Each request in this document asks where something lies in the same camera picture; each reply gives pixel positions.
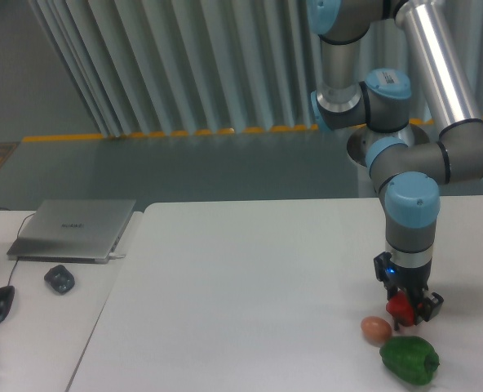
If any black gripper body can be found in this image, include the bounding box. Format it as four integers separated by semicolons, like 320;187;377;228
374;252;432;302

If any red bell pepper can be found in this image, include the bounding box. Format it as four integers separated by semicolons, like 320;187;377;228
386;292;414;327

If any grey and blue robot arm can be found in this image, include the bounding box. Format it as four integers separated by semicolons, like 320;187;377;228
307;1;483;327

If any green bell pepper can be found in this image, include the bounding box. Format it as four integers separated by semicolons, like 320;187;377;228
379;336;440;385

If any brown egg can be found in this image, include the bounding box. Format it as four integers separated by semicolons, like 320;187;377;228
361;316;392;343

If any white laptop plug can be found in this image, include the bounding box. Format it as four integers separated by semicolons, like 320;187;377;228
109;252;126;260

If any silver closed laptop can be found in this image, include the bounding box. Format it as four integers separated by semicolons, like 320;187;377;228
7;199;135;264

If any small dark grey case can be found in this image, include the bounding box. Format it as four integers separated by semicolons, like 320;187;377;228
44;265;76;295

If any white folding partition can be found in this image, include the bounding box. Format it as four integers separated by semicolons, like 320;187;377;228
27;0;483;138

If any black mouse cable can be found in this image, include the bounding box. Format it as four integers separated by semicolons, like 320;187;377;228
0;207;37;289

